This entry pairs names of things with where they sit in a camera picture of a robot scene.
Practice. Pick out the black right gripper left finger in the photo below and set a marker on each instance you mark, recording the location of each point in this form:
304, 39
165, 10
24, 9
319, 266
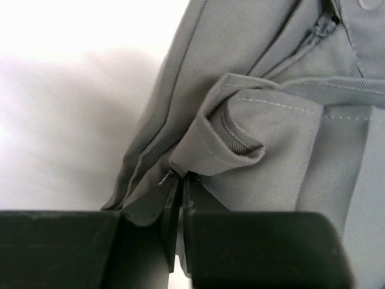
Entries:
159, 208

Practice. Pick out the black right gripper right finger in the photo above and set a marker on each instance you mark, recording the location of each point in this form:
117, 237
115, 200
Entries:
194, 198

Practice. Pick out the grey pleated skirt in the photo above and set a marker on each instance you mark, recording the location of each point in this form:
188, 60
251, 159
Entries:
275, 106

